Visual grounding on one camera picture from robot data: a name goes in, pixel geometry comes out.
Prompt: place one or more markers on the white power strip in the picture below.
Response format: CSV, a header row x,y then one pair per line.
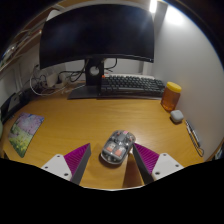
x,y
55,79

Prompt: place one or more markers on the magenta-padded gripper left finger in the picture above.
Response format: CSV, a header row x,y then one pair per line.
x,y
78,160

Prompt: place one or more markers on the black curved computer monitor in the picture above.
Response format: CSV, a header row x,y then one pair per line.
x,y
96,33

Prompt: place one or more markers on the black mechanical keyboard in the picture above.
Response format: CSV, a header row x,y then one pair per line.
x,y
133,85

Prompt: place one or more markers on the small grey earbud case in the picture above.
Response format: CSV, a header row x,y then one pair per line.
x,y
177,116

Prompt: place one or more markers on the black desk stand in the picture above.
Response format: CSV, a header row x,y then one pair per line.
x,y
23,98

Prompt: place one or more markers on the silver mini computer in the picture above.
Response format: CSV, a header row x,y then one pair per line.
x,y
13,102

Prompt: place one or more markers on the floral landscape print mouse pad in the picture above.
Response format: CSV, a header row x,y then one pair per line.
x,y
24,133

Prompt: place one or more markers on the transparent grey computer mouse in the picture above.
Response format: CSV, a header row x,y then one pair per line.
x,y
117,147

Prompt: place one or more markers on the amber jar with yellow lid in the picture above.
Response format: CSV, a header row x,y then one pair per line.
x,y
170,98

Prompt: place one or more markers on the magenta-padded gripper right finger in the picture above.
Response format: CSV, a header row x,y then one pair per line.
x,y
148,160

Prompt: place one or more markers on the wooden wall shelf unit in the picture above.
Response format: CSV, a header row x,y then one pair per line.
x,y
16,46

